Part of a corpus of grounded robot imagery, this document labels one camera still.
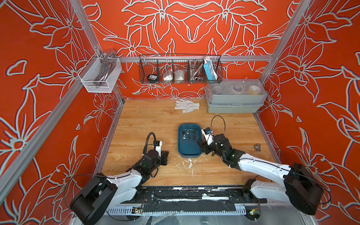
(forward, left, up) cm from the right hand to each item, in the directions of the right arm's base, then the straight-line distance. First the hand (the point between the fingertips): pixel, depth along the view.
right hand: (198, 139), depth 82 cm
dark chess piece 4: (+8, +1, -10) cm, 13 cm away
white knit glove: (+37, +6, -10) cm, 39 cm away
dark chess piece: (+11, +9, -10) cm, 17 cm away
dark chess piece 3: (+8, +5, -10) cm, 13 cm away
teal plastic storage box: (+10, +5, -11) cm, 16 cm away
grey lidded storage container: (+33, -24, +5) cm, 41 cm away
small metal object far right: (+1, -40, -10) cm, 41 cm away
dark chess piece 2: (+12, +1, -10) cm, 15 cm away
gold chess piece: (+11, +6, -10) cm, 16 cm away
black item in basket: (+38, +31, +17) cm, 52 cm away
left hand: (-4, +19, -9) cm, 21 cm away
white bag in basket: (+35, +19, +21) cm, 45 cm away
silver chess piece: (+7, +8, -10) cm, 15 cm away
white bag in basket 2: (+36, +12, +20) cm, 43 cm away
